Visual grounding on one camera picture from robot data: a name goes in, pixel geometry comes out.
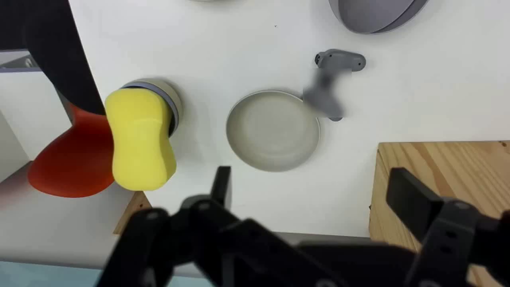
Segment dark grey bowl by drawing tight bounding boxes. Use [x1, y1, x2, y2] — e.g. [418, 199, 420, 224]
[327, 0, 429, 35]

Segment grey toy game controller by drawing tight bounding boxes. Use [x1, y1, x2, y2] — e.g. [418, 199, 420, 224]
[302, 47, 369, 122]

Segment small beige plate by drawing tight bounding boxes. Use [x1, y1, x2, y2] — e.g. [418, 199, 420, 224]
[225, 87, 322, 173]

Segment yellow sponge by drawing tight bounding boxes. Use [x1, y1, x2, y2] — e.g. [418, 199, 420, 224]
[104, 86, 179, 192]

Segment pine wood cabinet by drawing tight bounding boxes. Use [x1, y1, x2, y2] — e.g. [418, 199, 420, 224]
[367, 140, 510, 287]

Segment small wooden block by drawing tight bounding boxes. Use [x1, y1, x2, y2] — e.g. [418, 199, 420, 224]
[112, 189, 154, 235]

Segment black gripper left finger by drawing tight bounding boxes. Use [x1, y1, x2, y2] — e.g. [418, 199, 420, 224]
[98, 164, 300, 287]

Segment red and black chair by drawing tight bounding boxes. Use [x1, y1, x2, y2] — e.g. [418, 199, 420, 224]
[23, 0, 117, 199]

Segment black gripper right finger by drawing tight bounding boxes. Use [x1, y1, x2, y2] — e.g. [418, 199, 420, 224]
[386, 165, 510, 287]

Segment low white cabinet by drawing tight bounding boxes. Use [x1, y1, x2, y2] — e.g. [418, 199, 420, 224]
[0, 49, 74, 181]

